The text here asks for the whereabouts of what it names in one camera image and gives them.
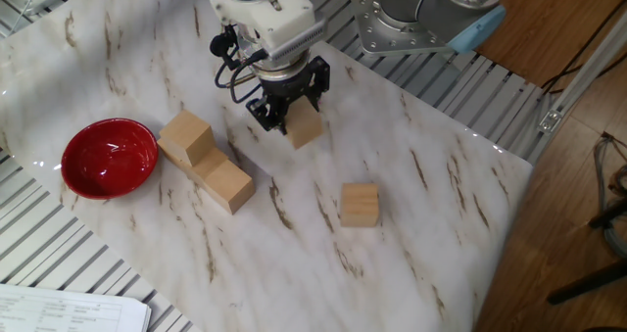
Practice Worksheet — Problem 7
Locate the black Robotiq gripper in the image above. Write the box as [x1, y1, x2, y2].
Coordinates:
[245, 55, 332, 136]

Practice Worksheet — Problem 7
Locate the white printed paper stack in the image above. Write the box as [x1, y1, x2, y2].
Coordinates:
[0, 282, 153, 332]

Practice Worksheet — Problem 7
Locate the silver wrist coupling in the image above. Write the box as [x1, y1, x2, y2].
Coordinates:
[236, 25, 314, 83]

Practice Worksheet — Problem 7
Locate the white marble pattern board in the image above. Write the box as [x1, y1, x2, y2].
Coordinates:
[0, 0, 534, 332]

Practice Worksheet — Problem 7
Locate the red glossy bowl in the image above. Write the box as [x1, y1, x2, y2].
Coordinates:
[61, 118, 161, 201]

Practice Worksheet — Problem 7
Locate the black chair base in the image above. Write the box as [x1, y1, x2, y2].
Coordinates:
[545, 197, 627, 307]

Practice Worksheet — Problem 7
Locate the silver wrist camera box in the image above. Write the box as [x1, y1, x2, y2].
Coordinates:
[266, 17, 328, 63]

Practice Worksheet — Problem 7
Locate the black wrist cable with plug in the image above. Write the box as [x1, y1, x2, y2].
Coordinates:
[209, 24, 246, 89]

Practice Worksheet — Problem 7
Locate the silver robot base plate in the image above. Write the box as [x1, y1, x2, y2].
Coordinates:
[350, 0, 455, 57]

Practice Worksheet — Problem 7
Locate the black floor cable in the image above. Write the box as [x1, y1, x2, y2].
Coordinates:
[540, 0, 627, 96]

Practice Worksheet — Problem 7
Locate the aluminium frame profile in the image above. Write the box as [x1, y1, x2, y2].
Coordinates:
[536, 9, 627, 136]

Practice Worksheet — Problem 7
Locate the grey cable bundle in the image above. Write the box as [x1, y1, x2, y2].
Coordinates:
[592, 131, 627, 259]

